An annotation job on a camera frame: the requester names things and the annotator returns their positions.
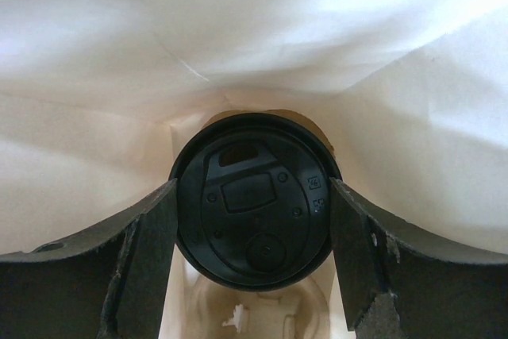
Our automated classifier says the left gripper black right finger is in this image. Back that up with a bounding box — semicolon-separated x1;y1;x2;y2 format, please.
330;179;507;338

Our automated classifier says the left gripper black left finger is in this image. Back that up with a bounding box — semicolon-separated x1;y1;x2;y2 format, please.
1;180;177;338

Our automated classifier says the pulp cardboard cup carrier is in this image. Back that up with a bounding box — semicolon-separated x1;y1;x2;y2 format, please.
184;267;333;339

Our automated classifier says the black plastic cup lid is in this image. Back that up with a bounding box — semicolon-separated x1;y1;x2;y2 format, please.
170;113;341;291

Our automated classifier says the brown paper bag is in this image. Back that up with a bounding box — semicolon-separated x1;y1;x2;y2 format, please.
1;0;507;338

